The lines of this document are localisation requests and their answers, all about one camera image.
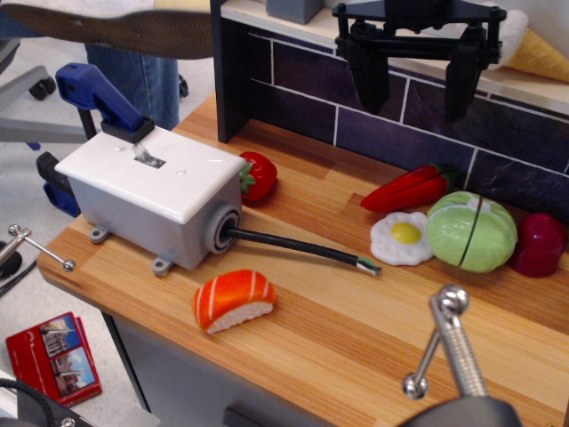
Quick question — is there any clear light switch toggle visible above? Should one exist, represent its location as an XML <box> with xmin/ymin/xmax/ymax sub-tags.
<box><xmin>132</xmin><ymin>142</ymin><xmax>164</xmax><ymax>168</ymax></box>

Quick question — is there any green toy cabbage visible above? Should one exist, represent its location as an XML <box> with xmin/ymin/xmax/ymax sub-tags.
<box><xmin>426</xmin><ymin>191</ymin><xmax>517</xmax><ymax>273</ymax></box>

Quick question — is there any toy fried egg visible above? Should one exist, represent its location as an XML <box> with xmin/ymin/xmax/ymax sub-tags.
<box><xmin>370</xmin><ymin>212</ymin><xmax>433</xmax><ymax>266</ymax></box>

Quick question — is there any toy ice cream cone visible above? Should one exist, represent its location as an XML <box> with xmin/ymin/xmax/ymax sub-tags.
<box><xmin>482</xmin><ymin>1</ymin><xmax>568</xmax><ymax>83</ymax></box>

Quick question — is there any blue bar clamp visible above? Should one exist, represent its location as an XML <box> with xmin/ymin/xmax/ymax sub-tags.
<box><xmin>36</xmin><ymin>63</ymin><xmax>155</xmax><ymax>217</ymax></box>

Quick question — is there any blue jeans leg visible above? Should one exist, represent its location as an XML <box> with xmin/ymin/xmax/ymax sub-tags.
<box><xmin>85</xmin><ymin>44</ymin><xmax>180</xmax><ymax>130</ymax></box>

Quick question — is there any black electrical cable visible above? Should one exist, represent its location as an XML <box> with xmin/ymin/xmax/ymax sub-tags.
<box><xmin>224</xmin><ymin>227</ymin><xmax>383</xmax><ymax>277</ymax></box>

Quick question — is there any grey block on shelf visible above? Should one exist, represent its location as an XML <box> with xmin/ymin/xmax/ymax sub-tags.
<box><xmin>266</xmin><ymin>0</ymin><xmax>325</xmax><ymax>24</ymax></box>

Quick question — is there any red booklet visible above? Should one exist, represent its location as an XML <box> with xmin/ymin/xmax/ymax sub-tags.
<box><xmin>5</xmin><ymin>312</ymin><xmax>102</xmax><ymax>407</ymax></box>

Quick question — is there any red toy chili pepper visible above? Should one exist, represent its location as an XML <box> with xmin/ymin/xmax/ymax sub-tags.
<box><xmin>360</xmin><ymin>164</ymin><xmax>461</xmax><ymax>213</ymax></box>

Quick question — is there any grey cabinet under counter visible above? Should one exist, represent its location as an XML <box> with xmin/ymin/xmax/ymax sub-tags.
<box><xmin>100</xmin><ymin>310</ymin><xmax>321</xmax><ymax>427</ymax></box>

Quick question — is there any black device bottom left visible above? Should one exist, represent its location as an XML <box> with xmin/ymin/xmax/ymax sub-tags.
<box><xmin>1</xmin><ymin>378</ymin><xmax>92</xmax><ymax>427</ymax></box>

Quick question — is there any salmon sushi toy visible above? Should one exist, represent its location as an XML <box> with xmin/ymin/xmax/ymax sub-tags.
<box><xmin>192</xmin><ymin>270</ymin><xmax>276</xmax><ymax>334</ymax></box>

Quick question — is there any red toy strawberry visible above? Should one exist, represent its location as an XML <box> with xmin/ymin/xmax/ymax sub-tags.
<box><xmin>239</xmin><ymin>151</ymin><xmax>277</xmax><ymax>203</ymax></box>

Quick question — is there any grey switch box white plate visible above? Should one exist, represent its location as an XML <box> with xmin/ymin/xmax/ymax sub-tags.
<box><xmin>55</xmin><ymin>127</ymin><xmax>245</xmax><ymax>275</ymax></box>

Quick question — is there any dark shelf with tile backsplash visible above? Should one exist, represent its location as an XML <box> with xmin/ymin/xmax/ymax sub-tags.
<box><xmin>212</xmin><ymin>1</ymin><xmax>568</xmax><ymax>222</ymax></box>

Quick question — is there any metal clamp screw right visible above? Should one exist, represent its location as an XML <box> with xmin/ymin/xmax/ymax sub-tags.
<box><xmin>402</xmin><ymin>285</ymin><xmax>488</xmax><ymax>399</ymax></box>

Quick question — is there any brown office chair seat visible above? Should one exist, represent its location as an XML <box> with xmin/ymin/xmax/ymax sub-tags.
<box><xmin>1</xmin><ymin>0</ymin><xmax>213</xmax><ymax>60</ymax></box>

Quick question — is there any grey chair base with castor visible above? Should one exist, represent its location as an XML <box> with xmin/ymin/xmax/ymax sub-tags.
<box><xmin>1</xmin><ymin>65</ymin><xmax>86</xmax><ymax>143</ymax></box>

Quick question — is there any dark red toy fruit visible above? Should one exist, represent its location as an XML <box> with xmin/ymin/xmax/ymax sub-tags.
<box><xmin>508</xmin><ymin>213</ymin><xmax>568</xmax><ymax>278</ymax></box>

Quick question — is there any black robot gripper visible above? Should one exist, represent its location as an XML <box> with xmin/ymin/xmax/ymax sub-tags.
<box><xmin>333</xmin><ymin>1</ymin><xmax>507</xmax><ymax>124</ymax></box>

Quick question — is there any metal clamp handle left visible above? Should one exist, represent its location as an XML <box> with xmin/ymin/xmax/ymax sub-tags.
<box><xmin>0</xmin><ymin>224</ymin><xmax>76</xmax><ymax>275</ymax></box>

